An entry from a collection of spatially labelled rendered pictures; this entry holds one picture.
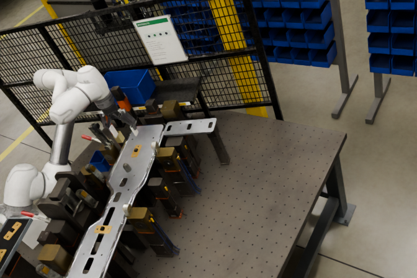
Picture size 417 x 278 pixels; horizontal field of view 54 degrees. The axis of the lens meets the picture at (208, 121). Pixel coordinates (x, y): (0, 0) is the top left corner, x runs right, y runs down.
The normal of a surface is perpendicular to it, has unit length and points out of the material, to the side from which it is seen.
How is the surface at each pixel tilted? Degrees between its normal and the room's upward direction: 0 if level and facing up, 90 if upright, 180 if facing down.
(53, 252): 0
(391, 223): 0
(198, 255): 0
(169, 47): 90
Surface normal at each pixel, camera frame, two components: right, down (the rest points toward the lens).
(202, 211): -0.31, -0.70
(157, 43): -0.21, 0.71
